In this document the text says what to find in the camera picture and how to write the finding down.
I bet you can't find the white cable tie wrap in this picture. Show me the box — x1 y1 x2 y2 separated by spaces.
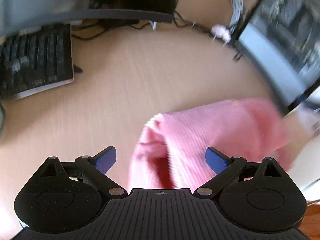
210 24 231 46

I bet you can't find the glass panel computer case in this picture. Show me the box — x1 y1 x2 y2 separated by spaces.
234 0 319 114

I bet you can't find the white power cable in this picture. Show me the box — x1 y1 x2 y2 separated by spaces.
228 0 247 28

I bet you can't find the black keyboard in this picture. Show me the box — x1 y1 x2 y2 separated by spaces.
1 24 74 99

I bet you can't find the pink ribbed knit garment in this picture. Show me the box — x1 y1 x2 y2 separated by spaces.
128 98 294 190

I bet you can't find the black computer monitor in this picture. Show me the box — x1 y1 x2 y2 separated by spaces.
1 0 178 36

